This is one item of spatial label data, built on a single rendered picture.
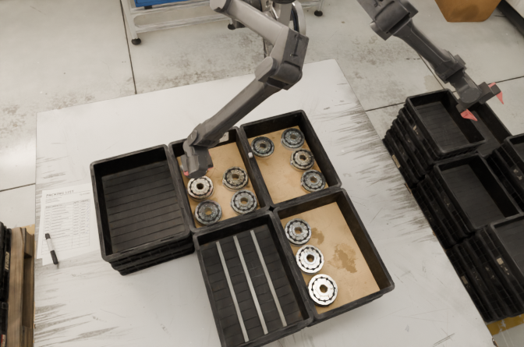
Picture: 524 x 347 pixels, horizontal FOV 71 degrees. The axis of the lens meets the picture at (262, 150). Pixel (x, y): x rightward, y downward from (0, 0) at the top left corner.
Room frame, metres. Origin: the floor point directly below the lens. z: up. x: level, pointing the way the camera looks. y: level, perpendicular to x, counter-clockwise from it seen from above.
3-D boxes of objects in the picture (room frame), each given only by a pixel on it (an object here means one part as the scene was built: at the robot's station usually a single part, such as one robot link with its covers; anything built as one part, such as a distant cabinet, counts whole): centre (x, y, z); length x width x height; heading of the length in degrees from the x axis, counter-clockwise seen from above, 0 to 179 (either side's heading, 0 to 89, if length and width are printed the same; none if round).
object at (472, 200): (0.99, -1.17, 0.31); 0.40 x 0.30 x 0.34; 23
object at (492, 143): (1.51, -1.38, 0.26); 0.40 x 0.30 x 0.23; 23
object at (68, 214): (0.49, 0.77, 0.70); 0.33 x 0.23 x 0.01; 23
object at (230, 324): (0.30, -0.01, 0.87); 0.40 x 0.30 x 0.11; 25
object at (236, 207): (0.59, 0.05, 0.86); 0.10 x 0.10 x 0.01
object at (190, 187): (0.63, 0.23, 0.86); 0.10 x 0.10 x 0.01
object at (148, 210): (0.53, 0.43, 0.87); 0.40 x 0.30 x 0.11; 25
